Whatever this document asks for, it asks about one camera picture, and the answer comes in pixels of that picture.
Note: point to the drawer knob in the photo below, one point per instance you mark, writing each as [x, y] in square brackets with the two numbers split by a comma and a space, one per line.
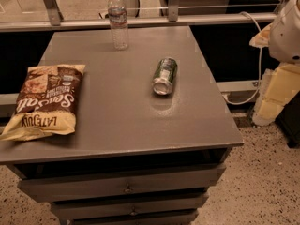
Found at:
[133, 212]
[128, 189]

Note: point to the grey drawer cabinet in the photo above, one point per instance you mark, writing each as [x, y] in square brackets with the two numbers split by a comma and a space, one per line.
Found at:
[170, 149]

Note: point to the top drawer knob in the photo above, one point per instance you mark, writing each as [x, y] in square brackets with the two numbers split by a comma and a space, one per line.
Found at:
[128, 189]

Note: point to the brown yellow chip bag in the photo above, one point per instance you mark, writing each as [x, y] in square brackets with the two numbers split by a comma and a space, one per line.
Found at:
[47, 103]

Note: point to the clear plastic water bottle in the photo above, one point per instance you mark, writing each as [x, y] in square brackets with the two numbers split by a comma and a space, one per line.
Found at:
[118, 18]

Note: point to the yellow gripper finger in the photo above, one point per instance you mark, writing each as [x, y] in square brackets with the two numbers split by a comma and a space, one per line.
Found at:
[261, 40]
[278, 88]

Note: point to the green soda can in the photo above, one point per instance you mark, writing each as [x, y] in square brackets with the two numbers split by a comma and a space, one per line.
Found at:
[164, 76]

